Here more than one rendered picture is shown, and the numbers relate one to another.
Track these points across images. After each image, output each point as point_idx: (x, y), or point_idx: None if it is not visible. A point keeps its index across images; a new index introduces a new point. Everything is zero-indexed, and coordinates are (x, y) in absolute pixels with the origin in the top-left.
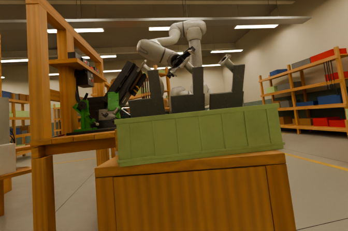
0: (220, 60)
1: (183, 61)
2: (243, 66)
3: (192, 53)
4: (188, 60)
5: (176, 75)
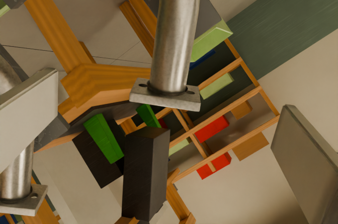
0: None
1: (168, 105)
2: None
3: (283, 131)
4: (187, 85)
5: (55, 71)
